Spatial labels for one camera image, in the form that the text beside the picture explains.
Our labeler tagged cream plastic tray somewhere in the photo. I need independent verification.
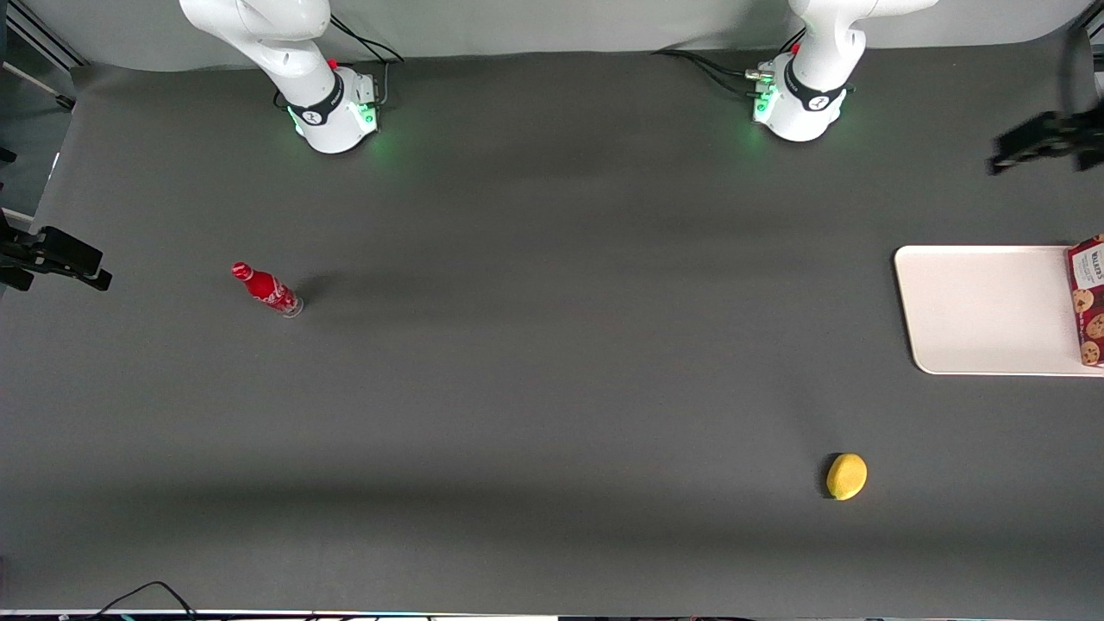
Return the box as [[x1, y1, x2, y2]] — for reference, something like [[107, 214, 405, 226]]
[[894, 244, 1104, 378]]

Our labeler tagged dark grey table cloth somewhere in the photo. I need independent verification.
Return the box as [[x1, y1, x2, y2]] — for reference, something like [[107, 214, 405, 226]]
[[0, 30, 1104, 620]]

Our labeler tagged black cable at table edge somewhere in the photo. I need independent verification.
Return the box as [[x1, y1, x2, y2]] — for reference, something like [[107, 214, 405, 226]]
[[85, 580, 201, 621]]

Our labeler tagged red cookie box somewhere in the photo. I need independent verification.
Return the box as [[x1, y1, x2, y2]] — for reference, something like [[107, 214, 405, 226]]
[[1066, 234, 1104, 368]]

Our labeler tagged aluminium frame profile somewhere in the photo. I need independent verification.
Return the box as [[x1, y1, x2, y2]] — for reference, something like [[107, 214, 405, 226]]
[[0, 0, 89, 113]]

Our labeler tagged red soda bottle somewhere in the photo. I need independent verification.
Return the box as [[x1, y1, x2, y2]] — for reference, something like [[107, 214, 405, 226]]
[[230, 261, 305, 319]]

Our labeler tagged black cable at arm base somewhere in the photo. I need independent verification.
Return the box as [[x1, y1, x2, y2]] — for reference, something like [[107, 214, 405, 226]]
[[653, 48, 762, 80], [690, 55, 763, 98], [329, 14, 405, 64]]

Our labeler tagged yellow lemon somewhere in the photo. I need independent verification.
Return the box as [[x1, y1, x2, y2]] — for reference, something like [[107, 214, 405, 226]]
[[825, 452, 869, 502]]

